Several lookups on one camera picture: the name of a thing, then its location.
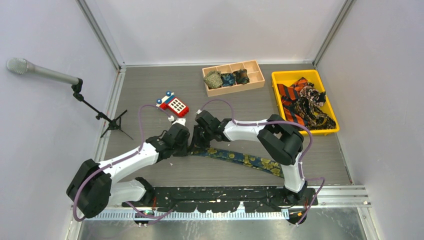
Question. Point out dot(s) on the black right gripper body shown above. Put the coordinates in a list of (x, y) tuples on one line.
[(209, 134)]

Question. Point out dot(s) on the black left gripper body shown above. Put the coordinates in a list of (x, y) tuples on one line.
[(180, 149)]

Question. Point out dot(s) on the blue yellow floral tie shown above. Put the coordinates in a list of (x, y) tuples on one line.
[(259, 163)]

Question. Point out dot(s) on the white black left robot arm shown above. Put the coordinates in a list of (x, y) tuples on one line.
[(97, 185)]

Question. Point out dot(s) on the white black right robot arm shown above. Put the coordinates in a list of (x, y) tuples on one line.
[(280, 139)]

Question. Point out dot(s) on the red white toy brick block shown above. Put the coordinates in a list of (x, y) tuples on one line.
[(172, 103)]

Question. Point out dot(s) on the olive green rolled tie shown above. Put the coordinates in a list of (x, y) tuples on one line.
[(213, 79)]

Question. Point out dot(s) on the blue rolled tie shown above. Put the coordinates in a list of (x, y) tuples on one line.
[(228, 79)]

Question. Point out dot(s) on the wooden divided tray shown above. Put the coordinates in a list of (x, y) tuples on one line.
[(255, 74)]

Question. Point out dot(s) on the dark brown rolled tie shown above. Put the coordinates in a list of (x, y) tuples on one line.
[(241, 76)]

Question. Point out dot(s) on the orange navy striped tie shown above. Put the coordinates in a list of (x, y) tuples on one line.
[(289, 96)]

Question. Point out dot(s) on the yellow plastic bin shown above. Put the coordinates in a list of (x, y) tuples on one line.
[(288, 78)]

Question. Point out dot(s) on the black floral patterned tie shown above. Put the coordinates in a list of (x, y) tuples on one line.
[(310, 107)]

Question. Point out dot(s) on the black microphone stand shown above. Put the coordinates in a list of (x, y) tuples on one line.
[(113, 124)]

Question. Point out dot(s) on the silver microphone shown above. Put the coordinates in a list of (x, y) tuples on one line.
[(22, 66)]

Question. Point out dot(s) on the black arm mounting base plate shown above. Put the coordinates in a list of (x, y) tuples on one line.
[(227, 200)]

